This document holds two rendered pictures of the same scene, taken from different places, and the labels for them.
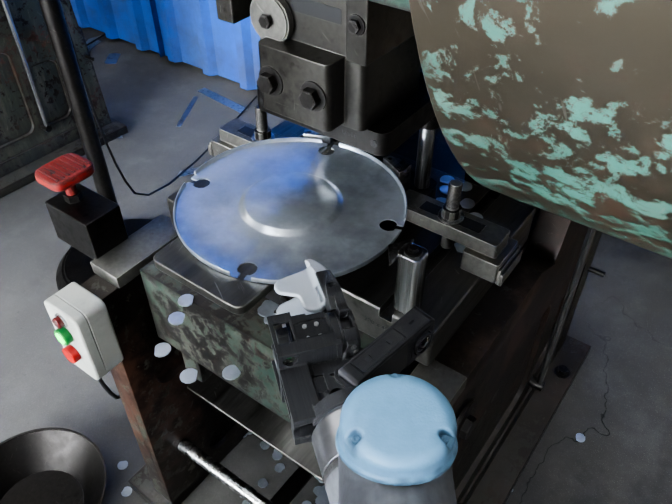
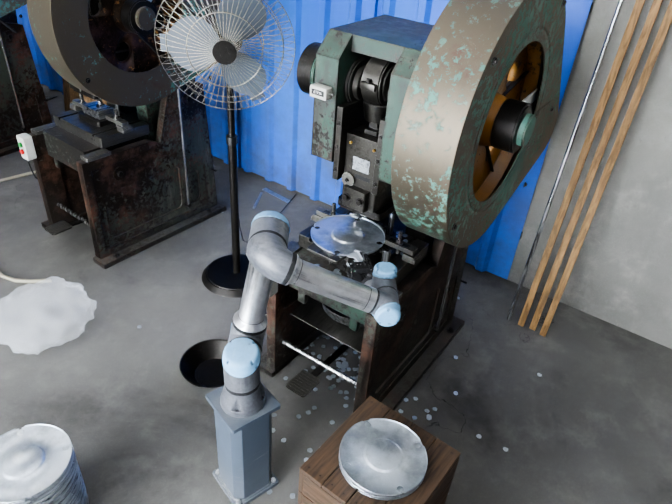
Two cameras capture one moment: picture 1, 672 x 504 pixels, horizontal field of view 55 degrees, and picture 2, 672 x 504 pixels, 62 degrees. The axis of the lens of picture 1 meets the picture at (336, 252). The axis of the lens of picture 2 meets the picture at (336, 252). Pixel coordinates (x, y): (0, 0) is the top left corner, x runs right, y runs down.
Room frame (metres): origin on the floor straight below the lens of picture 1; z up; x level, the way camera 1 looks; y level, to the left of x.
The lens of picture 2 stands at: (-1.18, 0.20, 1.95)
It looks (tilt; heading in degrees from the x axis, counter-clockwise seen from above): 34 degrees down; 357
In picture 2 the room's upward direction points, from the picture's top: 5 degrees clockwise
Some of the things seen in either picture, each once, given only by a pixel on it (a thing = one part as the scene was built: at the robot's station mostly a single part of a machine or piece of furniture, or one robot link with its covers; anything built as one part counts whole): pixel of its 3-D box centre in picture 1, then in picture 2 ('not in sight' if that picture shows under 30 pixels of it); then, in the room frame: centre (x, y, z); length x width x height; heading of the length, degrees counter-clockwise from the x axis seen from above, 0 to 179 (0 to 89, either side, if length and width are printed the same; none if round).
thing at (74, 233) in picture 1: (96, 248); not in sight; (0.74, 0.37, 0.62); 0.10 x 0.06 x 0.20; 54
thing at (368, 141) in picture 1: (352, 103); (368, 204); (0.75, -0.02, 0.86); 0.20 x 0.16 x 0.05; 54
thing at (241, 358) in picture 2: not in sight; (241, 363); (0.10, 0.40, 0.62); 0.13 x 0.12 x 0.14; 0
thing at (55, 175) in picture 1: (70, 188); not in sight; (0.75, 0.38, 0.72); 0.07 x 0.06 x 0.08; 144
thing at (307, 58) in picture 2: not in sight; (327, 75); (0.91, 0.17, 1.31); 0.22 x 0.12 x 0.22; 144
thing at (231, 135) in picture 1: (258, 135); (331, 213); (0.84, 0.12, 0.76); 0.17 x 0.06 x 0.10; 54
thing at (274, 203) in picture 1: (291, 201); (348, 234); (0.64, 0.06, 0.78); 0.29 x 0.29 x 0.01
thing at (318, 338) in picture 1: (324, 372); (362, 276); (0.38, 0.01, 0.78); 0.12 x 0.09 x 0.08; 16
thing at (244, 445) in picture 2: not in sight; (244, 441); (0.10, 0.40, 0.23); 0.19 x 0.19 x 0.45; 38
